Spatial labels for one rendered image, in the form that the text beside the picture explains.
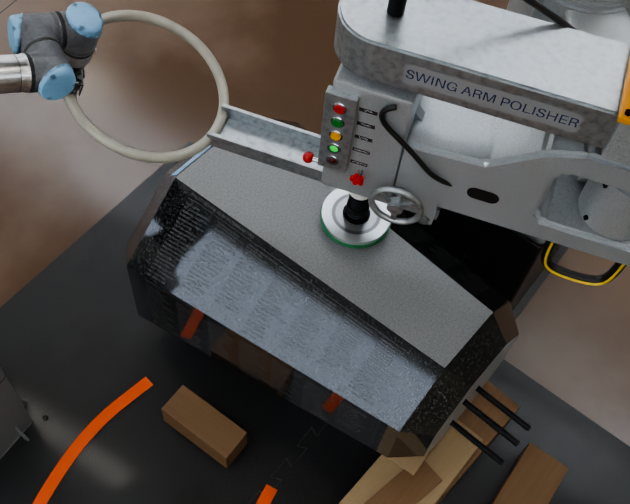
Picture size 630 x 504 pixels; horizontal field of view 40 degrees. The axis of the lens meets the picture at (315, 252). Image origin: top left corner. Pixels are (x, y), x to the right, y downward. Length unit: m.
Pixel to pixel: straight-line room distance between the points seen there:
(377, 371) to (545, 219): 0.67
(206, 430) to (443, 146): 1.46
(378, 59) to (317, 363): 1.03
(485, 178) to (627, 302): 1.74
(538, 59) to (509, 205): 0.43
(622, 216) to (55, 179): 2.48
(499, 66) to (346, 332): 0.98
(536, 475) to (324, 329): 1.06
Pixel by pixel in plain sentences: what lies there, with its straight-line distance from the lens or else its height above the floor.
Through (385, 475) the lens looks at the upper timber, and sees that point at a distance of 3.00.
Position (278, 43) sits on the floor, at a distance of 4.35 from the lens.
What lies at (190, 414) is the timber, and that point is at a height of 0.13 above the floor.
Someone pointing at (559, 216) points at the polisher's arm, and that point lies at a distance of 2.31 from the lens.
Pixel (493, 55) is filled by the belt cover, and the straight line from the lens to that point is 1.97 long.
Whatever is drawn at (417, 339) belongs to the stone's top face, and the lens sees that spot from 2.51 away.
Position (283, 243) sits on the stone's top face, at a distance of 2.62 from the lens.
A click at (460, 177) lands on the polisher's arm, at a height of 1.36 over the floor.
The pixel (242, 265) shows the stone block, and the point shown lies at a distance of 2.67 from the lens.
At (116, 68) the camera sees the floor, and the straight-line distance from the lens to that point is 4.27.
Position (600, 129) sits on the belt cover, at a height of 1.67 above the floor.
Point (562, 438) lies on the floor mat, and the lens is 3.45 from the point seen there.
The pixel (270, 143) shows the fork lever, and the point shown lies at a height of 1.11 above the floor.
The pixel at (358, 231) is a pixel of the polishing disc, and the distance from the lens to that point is 2.59.
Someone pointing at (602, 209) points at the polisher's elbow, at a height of 1.38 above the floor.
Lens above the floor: 3.09
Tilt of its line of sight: 59 degrees down
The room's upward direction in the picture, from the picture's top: 7 degrees clockwise
